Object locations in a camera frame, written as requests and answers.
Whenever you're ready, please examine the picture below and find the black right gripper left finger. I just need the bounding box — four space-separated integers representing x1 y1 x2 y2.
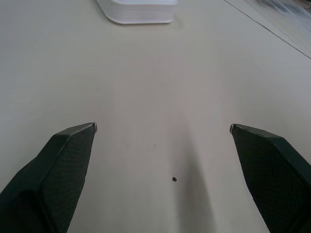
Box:
0 122 98 233

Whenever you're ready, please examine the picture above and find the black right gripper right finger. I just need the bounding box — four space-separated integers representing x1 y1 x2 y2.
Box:
229 123 311 233

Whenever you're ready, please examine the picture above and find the white plastic box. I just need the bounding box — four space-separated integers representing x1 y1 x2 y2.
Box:
95 0 178 25

